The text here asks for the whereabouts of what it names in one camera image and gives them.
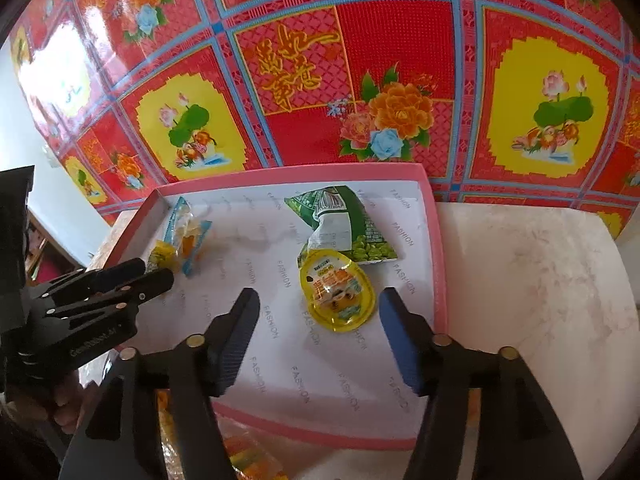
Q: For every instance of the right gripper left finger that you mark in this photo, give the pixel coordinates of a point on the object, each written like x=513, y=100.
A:
x=119, y=435

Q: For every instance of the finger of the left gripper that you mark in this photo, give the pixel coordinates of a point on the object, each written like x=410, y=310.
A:
x=136, y=291
x=86, y=283

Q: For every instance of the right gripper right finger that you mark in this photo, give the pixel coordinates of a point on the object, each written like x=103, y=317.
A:
x=519, y=436

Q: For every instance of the yellow lemon candy packet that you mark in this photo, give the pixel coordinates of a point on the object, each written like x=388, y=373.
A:
x=162, y=256

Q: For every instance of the blue clear candy packet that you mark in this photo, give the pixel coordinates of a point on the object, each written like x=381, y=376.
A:
x=186, y=232

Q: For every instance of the yellow round jelly cup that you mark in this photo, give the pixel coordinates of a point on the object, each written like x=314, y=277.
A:
x=339, y=295

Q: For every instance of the green pea snack packet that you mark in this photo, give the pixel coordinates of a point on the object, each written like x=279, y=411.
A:
x=340, y=222

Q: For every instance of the person's left hand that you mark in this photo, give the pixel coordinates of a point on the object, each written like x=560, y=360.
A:
x=65, y=405

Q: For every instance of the pink shallow cardboard box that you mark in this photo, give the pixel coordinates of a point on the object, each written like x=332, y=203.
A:
x=299, y=379

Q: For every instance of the red floral patterned sheet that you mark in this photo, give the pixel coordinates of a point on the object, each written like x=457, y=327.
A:
x=517, y=102

